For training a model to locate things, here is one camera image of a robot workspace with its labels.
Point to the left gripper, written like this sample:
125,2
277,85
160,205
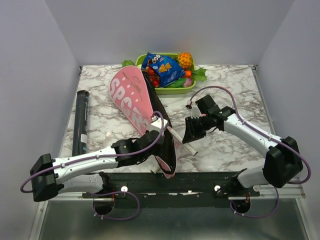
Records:
158,152

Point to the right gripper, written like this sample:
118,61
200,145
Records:
191,133

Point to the pink racket bag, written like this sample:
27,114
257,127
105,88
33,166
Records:
137,99

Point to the black shuttlecock tube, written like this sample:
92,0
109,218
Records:
80,138

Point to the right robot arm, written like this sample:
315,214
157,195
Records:
281,160

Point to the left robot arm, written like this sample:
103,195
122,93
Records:
51,177

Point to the pink toy vegetable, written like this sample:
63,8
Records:
188,83

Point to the red toy berries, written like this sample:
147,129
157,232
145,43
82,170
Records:
153,76

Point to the toy carrot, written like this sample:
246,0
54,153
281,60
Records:
188,74

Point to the green fake leaf right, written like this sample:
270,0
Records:
199,75

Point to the green fake leaf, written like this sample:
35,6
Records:
199,75
127,62

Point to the blue chips bag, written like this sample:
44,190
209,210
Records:
166,67

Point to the toy pineapple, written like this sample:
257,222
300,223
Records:
185,60

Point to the green fake leaf left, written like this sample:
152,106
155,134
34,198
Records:
127,62

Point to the green plastic bin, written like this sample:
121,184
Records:
169,90

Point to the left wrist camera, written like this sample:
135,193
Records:
158,123

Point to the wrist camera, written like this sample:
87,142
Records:
193,109
158,123

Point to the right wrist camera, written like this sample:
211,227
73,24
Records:
193,109

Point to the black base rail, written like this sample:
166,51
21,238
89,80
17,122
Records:
184,190

